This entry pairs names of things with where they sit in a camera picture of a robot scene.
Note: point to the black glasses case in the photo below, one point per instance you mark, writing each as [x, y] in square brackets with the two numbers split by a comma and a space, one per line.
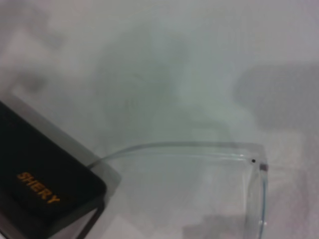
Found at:
[37, 161]

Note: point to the clear white glasses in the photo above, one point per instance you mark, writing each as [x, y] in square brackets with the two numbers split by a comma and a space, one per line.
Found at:
[259, 156]

